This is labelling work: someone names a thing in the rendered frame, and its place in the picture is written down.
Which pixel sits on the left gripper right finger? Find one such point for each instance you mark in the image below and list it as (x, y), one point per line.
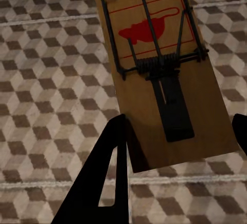
(239, 124)

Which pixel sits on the mousetrap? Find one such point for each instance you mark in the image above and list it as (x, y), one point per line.
(165, 83)

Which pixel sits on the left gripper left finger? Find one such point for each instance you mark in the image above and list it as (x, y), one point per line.
(80, 206)

